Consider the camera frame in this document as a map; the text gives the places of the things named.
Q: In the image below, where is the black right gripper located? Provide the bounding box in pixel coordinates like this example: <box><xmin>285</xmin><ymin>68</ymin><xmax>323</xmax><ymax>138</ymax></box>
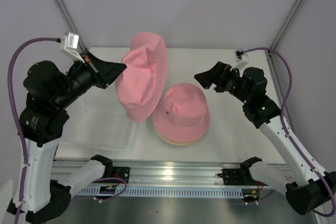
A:
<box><xmin>194</xmin><ymin>61</ymin><xmax>251</xmax><ymax>104</ymax></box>

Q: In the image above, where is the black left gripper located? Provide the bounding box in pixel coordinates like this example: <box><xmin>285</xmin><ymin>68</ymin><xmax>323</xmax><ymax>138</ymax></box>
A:
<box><xmin>54</xmin><ymin>50</ymin><xmax>128</xmax><ymax>108</ymax></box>

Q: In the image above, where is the pink bucket hat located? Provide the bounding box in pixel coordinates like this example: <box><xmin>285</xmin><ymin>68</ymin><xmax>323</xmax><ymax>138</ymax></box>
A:
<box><xmin>115</xmin><ymin>32</ymin><xmax>168</xmax><ymax>122</ymax></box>
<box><xmin>152</xmin><ymin>83</ymin><xmax>211</xmax><ymax>141</ymax></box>

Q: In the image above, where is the beige bucket hat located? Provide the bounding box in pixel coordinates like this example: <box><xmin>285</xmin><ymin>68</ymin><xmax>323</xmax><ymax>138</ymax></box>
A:
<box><xmin>155</xmin><ymin>128</ymin><xmax>206</xmax><ymax>146</ymax></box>

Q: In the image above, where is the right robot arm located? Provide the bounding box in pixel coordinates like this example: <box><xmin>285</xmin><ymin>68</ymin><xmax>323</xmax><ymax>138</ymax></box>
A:
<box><xmin>194</xmin><ymin>61</ymin><xmax>335</xmax><ymax>215</ymax></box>

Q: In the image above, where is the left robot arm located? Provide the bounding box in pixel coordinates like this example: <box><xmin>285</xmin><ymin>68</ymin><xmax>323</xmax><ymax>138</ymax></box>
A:
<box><xmin>7</xmin><ymin>52</ymin><xmax>126</xmax><ymax>223</ymax></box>

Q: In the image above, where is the white plastic basket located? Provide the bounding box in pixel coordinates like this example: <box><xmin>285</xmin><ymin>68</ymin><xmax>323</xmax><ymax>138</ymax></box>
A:
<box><xmin>61</xmin><ymin>98</ymin><xmax>137</xmax><ymax>151</ymax></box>

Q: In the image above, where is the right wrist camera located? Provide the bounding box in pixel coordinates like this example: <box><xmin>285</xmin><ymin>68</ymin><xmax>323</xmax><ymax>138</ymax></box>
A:
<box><xmin>233</xmin><ymin>50</ymin><xmax>249</xmax><ymax>70</ymax></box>

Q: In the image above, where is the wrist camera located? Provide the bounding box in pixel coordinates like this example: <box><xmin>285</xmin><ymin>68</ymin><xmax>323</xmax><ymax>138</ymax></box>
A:
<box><xmin>59</xmin><ymin>31</ymin><xmax>85</xmax><ymax>63</ymax></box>
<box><xmin>233</xmin><ymin>50</ymin><xmax>249</xmax><ymax>70</ymax></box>

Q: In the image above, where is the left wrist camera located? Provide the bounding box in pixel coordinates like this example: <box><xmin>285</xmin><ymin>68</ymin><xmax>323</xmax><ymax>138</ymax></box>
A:
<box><xmin>59</xmin><ymin>31</ymin><xmax>85</xmax><ymax>63</ymax></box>

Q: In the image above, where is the right aluminium frame post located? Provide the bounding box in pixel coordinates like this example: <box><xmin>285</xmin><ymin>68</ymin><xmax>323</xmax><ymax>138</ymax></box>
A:
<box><xmin>267</xmin><ymin>0</ymin><xmax>322</xmax><ymax>56</ymax></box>

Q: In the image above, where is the aluminium frame post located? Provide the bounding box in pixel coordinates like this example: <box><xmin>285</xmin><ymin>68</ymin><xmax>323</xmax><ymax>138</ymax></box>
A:
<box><xmin>39</xmin><ymin>0</ymin><xmax>85</xmax><ymax>49</ymax></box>
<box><xmin>267</xmin><ymin>0</ymin><xmax>322</xmax><ymax>56</ymax></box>

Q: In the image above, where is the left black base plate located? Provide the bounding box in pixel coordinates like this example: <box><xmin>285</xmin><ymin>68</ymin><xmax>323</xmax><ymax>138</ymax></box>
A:
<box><xmin>102</xmin><ymin>166</ymin><xmax>131</xmax><ymax>184</ymax></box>

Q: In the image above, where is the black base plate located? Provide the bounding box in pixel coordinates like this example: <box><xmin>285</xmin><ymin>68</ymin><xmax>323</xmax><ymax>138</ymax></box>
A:
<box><xmin>102</xmin><ymin>166</ymin><xmax>131</xmax><ymax>184</ymax></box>
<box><xmin>217</xmin><ymin>168</ymin><xmax>254</xmax><ymax>186</ymax></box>

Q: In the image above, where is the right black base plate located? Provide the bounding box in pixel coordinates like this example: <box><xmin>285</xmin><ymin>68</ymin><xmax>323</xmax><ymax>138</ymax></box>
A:
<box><xmin>217</xmin><ymin>168</ymin><xmax>254</xmax><ymax>186</ymax></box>

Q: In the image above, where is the aluminium mounting rail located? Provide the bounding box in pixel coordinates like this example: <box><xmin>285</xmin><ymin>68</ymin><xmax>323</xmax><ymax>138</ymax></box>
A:
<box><xmin>52</xmin><ymin>160</ymin><xmax>292</xmax><ymax>187</ymax></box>

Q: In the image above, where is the left aluminium frame post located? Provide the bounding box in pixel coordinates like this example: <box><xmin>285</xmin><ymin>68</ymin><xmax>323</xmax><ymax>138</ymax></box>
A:
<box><xmin>39</xmin><ymin>0</ymin><xmax>85</xmax><ymax>49</ymax></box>

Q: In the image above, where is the white slotted cable duct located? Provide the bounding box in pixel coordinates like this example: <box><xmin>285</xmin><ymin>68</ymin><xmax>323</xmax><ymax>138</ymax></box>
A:
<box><xmin>77</xmin><ymin>185</ymin><xmax>261</xmax><ymax>199</ymax></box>

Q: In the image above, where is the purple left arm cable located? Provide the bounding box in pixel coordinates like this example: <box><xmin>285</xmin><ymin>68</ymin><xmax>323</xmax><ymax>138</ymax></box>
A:
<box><xmin>7</xmin><ymin>37</ymin><xmax>127</xmax><ymax>224</ymax></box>

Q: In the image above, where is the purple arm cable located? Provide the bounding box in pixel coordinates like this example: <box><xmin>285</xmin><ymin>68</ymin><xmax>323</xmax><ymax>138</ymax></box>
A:
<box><xmin>7</xmin><ymin>37</ymin><xmax>127</xmax><ymax>224</ymax></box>
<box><xmin>245</xmin><ymin>47</ymin><xmax>333</xmax><ymax>217</ymax></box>

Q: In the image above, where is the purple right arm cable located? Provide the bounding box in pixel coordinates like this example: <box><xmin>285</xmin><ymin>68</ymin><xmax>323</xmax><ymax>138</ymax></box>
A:
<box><xmin>245</xmin><ymin>47</ymin><xmax>333</xmax><ymax>217</ymax></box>

